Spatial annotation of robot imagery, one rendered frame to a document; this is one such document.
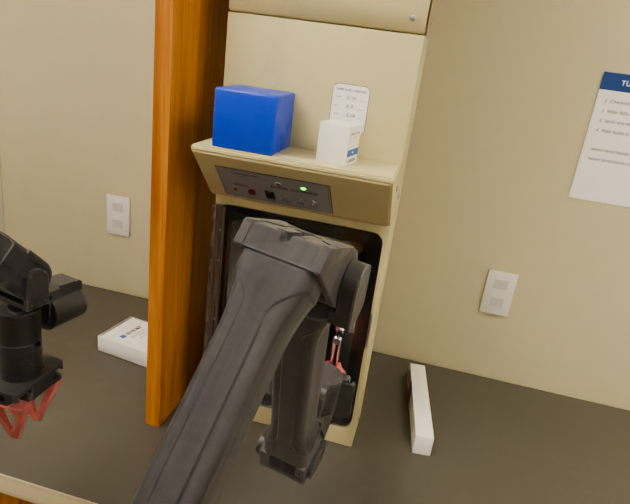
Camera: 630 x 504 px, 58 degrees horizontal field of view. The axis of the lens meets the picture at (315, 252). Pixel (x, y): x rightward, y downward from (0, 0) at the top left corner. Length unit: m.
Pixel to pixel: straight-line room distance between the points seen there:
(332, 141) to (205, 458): 0.57
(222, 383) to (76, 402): 0.88
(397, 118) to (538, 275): 0.67
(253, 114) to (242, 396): 0.55
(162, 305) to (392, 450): 0.54
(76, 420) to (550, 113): 1.18
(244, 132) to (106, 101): 0.80
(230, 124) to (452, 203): 0.68
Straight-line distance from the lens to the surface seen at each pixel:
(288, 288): 0.42
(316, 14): 0.96
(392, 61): 0.94
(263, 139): 0.88
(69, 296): 0.91
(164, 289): 1.05
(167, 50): 0.95
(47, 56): 1.73
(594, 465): 1.37
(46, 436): 1.21
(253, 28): 0.99
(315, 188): 0.90
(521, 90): 1.37
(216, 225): 1.05
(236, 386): 0.42
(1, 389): 0.90
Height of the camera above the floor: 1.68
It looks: 20 degrees down
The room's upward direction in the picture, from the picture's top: 8 degrees clockwise
